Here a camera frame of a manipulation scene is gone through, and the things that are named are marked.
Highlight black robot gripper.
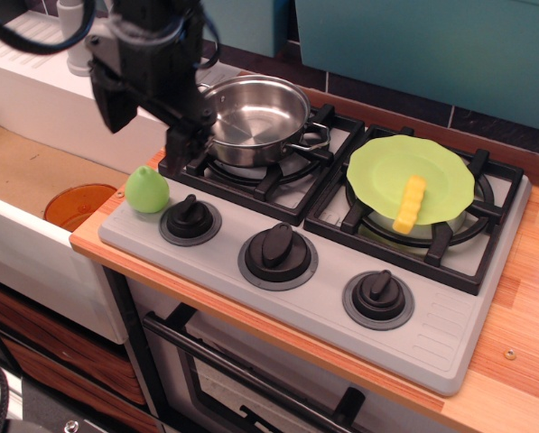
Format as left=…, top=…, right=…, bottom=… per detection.
left=85, top=8, right=218, bottom=177

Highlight small green pear toy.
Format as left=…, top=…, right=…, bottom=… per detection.
left=125, top=165, right=170, bottom=214

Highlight yellow crinkle fry toy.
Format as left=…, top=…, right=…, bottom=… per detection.
left=392, top=175, right=427, bottom=235

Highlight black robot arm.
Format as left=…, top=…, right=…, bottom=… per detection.
left=85, top=1, right=217, bottom=178

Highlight black left stove knob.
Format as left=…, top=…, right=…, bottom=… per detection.
left=159, top=194, right=222, bottom=247

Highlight black stove knob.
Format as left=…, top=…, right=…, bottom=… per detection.
left=342, top=270, right=414, bottom=331
left=237, top=223, right=319, bottom=291
left=159, top=194, right=222, bottom=247

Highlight stainless steel pot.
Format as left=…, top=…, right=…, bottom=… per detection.
left=201, top=75, right=330, bottom=168

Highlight black middle stove knob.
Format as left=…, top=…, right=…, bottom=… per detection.
left=237, top=223, right=319, bottom=291

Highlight light green plastic plate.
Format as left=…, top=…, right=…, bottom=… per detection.
left=347, top=134, right=475, bottom=226

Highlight grey toy stove top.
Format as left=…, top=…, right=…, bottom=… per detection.
left=98, top=117, right=533, bottom=398

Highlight black right stove knob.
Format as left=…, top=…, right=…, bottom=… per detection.
left=342, top=270, right=414, bottom=331

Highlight white toy sink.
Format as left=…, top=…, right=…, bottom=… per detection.
left=0, top=9, right=243, bottom=346

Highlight orange plastic sink drain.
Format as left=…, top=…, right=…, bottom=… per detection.
left=43, top=183, right=116, bottom=232

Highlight grey toy faucet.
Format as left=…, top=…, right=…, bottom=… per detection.
left=56, top=0, right=113, bottom=77

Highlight black left burner grate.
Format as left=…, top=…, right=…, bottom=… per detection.
left=158, top=104, right=366, bottom=226

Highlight black burner grate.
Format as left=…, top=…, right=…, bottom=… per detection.
left=304, top=125, right=531, bottom=295
left=158, top=104, right=366, bottom=226

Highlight wooden drawer fronts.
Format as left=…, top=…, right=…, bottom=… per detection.
left=0, top=283, right=159, bottom=432

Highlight oven door with window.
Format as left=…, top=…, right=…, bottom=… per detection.
left=128, top=281, right=446, bottom=432

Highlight black right burner grate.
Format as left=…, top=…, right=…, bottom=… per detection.
left=304, top=125, right=531, bottom=295

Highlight black oven door handle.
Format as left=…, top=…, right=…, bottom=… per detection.
left=143, top=311, right=365, bottom=432

